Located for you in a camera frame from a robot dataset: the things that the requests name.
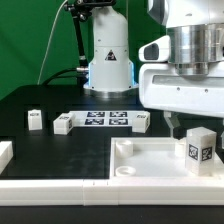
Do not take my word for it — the white left fence piece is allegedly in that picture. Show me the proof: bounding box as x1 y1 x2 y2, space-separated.
0 141 13 174

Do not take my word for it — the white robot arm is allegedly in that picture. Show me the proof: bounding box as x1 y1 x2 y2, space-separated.
86 0 224 132

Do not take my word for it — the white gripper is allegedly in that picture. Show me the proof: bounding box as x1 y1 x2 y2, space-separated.
139 63 224 138

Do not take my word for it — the white square table top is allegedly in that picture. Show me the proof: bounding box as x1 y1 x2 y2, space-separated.
109 136 221 183

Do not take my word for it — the white front fence wall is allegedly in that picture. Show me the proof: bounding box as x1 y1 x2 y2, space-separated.
0 179 224 206

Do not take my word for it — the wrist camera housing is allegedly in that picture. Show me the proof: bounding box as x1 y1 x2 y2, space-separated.
138 35 170 62

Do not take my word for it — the white cable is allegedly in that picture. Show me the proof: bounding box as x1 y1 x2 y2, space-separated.
37 0 69 86

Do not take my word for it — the black cable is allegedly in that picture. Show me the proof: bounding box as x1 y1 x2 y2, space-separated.
41 68 88 86

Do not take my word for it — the white marker sheet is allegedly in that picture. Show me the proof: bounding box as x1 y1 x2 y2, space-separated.
68 110 134 128

